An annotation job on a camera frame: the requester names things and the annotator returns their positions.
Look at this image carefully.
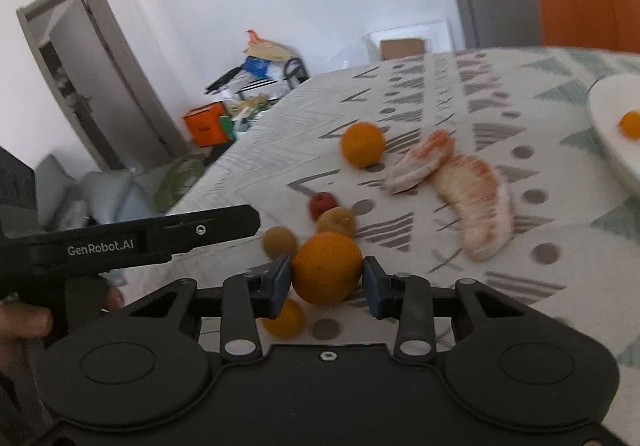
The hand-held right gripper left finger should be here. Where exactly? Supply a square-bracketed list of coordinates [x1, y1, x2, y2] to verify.
[117, 254, 294, 363]

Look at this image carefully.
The small orange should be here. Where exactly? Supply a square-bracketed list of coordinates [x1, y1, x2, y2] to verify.
[619, 110, 640, 141]
[261, 298, 307, 340]

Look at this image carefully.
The cardboard box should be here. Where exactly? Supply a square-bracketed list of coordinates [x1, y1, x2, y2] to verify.
[380, 38, 429, 61]

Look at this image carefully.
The yellow round fruit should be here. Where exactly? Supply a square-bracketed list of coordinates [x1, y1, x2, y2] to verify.
[315, 207, 358, 239]

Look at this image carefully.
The short peeled pomelo segment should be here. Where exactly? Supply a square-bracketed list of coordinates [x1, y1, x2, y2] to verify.
[384, 129, 457, 194]

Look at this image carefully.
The patterned tablecloth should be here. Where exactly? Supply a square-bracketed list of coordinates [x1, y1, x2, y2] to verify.
[107, 47, 640, 446]

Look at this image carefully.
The black folding trolley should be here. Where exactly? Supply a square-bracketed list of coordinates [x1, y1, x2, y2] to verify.
[205, 57, 311, 95]

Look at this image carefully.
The beige bag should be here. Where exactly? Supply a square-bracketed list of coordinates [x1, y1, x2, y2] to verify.
[243, 29, 297, 63]

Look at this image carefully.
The clear plastic bin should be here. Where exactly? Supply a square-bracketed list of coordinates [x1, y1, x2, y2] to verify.
[364, 18, 454, 63]

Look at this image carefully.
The small red fruit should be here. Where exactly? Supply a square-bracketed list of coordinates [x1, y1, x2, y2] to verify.
[307, 192, 340, 222]

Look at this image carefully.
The grey cushion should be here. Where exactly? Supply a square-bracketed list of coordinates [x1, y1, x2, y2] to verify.
[79, 170, 152, 228]

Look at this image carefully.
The blue plastic bag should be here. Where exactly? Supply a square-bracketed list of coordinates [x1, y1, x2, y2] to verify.
[243, 56, 272, 78]

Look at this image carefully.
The orange chair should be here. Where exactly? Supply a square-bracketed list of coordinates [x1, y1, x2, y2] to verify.
[540, 0, 640, 52]

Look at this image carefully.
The orange box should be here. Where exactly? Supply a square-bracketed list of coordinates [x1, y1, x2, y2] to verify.
[182, 102, 236, 147]

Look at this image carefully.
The white plate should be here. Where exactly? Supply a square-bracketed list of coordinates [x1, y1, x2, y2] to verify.
[586, 74, 640, 197]

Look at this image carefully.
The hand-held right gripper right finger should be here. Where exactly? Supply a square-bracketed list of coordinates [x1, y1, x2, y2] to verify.
[362, 255, 543, 363]

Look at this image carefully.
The long peeled pomelo segment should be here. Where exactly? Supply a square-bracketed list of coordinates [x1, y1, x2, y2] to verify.
[431, 154, 515, 262]

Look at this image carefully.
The person's left hand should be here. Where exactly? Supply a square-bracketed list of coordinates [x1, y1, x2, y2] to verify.
[0, 287, 124, 377]

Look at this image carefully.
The green printed cushion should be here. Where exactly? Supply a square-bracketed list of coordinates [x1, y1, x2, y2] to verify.
[154, 153, 209, 214]

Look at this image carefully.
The medium orange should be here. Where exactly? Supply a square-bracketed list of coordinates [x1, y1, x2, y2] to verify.
[340, 121, 387, 170]

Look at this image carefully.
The brown round fruit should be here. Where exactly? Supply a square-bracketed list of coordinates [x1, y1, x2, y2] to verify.
[262, 226, 301, 259]

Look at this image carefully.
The large orange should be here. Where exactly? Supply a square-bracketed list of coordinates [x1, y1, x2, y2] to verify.
[291, 231, 364, 306]

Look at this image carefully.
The grey doorway frame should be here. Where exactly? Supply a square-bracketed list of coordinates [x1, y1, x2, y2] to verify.
[16, 0, 191, 172]

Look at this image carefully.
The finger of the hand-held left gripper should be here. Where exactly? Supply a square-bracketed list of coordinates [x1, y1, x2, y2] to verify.
[164, 204, 262, 260]

